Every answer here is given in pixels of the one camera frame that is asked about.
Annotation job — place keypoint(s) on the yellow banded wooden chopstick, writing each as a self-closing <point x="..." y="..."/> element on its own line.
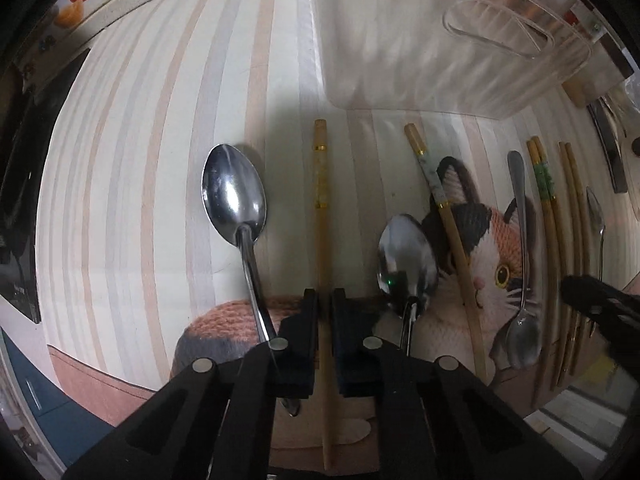
<point x="323" y="274"/>

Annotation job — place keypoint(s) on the striped cat table mat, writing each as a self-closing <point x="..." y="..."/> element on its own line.
<point x="126" y="258"/>

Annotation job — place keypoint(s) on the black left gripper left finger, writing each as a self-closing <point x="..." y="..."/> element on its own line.
<point x="297" y="362"/>

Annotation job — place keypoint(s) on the clear plastic utensil bin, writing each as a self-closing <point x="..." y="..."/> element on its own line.
<point x="487" y="58"/>

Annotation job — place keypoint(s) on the grey patterned wooden chopstick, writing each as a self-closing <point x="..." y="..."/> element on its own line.
<point x="467" y="289"/>

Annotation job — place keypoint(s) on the blue cabinet door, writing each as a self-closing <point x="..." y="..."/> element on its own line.
<point x="70" y="429"/>

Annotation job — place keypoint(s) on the large steel spoon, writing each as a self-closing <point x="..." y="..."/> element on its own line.
<point x="235" y="203"/>

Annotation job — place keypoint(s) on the far right steel spoon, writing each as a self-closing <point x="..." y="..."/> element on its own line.
<point x="597" y="225"/>

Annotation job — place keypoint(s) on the black smartphone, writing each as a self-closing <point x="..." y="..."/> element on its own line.
<point x="605" y="123"/>

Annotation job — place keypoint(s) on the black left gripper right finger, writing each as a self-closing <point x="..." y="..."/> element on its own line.
<point x="351" y="323"/>

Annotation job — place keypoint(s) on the green banded chopstick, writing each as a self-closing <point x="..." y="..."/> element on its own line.
<point x="542" y="259"/>
<point x="553" y="202"/>

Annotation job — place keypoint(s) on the black induction cooktop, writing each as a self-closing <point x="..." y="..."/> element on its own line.
<point x="25" y="139"/>

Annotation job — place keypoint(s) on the steel spoon on cat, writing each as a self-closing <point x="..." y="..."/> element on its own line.
<point x="407" y="272"/>

